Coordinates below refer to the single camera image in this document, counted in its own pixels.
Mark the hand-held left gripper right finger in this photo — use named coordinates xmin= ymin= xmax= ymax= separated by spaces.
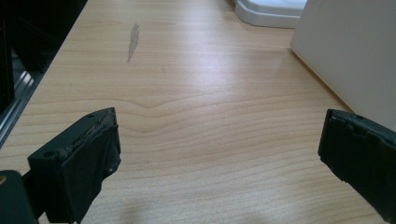
xmin=318 ymin=108 xmax=396 ymax=224

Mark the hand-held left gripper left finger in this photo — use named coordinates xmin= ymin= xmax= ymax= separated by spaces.
xmin=27 ymin=106 xmax=122 ymax=224

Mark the white box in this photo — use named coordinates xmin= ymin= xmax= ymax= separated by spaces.
xmin=290 ymin=0 xmax=396 ymax=132

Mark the white plastic tray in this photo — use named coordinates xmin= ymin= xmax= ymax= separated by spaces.
xmin=232 ymin=0 xmax=308 ymax=30

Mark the metal rail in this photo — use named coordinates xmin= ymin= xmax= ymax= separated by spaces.
xmin=0 ymin=70 xmax=45 ymax=148

